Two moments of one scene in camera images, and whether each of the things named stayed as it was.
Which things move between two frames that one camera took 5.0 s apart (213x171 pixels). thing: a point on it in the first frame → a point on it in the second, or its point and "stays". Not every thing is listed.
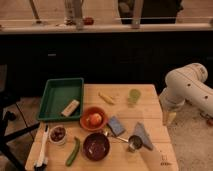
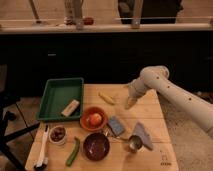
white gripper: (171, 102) → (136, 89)
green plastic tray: (57, 95) stays
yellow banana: (108, 99) stays
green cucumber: (74, 152) stays
